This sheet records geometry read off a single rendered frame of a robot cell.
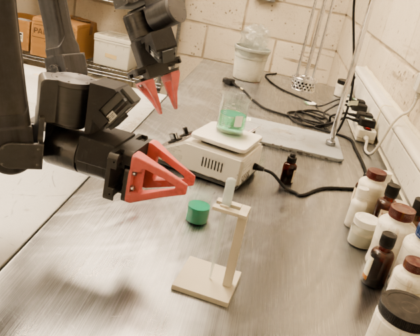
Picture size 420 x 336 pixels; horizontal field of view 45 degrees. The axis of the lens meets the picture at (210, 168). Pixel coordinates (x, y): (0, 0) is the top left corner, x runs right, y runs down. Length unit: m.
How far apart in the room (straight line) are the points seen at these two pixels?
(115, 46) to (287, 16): 1.09
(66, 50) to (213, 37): 2.29
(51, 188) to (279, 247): 0.40
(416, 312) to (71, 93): 0.51
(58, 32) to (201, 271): 0.67
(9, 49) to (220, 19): 2.79
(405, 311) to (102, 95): 0.46
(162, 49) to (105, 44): 2.31
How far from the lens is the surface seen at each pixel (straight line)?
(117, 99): 0.66
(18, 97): 0.67
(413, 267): 0.75
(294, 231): 0.92
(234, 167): 0.99
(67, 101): 0.68
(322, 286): 0.79
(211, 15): 3.40
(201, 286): 0.71
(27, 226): 0.81
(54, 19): 1.20
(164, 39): 0.96
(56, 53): 1.19
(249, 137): 1.06
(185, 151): 1.02
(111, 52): 3.25
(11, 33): 0.65
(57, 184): 0.94
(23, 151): 0.69
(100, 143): 0.66
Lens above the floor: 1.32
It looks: 23 degrees down
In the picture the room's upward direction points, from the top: 11 degrees clockwise
